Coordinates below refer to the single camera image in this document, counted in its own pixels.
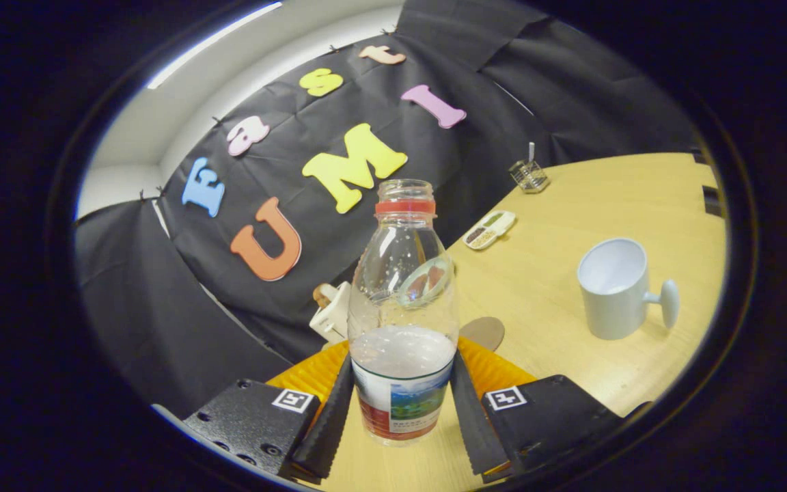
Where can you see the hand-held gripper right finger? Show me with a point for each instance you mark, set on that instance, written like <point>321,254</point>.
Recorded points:
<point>472,430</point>

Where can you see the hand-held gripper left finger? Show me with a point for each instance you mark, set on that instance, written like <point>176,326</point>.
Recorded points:
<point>332,424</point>

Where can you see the clear juice bottle red label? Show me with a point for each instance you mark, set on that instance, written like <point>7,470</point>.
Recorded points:
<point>404,383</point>

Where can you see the round brown coaster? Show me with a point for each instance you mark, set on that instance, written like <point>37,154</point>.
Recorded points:
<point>486,333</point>

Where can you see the white cup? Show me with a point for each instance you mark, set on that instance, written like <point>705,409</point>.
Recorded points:
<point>615,301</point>

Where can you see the white toaster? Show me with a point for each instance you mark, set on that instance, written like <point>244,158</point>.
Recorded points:
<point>335,318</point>

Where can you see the bread slice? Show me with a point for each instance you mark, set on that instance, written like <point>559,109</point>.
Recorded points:
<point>322,295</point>

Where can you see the wooden table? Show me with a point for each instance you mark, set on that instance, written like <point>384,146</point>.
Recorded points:
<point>550,294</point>

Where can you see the white divided grain dish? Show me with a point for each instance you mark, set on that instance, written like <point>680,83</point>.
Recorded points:
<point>489,230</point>

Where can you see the metal spoon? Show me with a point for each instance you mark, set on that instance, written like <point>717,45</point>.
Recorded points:
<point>531,150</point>

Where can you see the long ceiling light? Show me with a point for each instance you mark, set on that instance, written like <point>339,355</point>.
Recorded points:
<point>209,44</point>

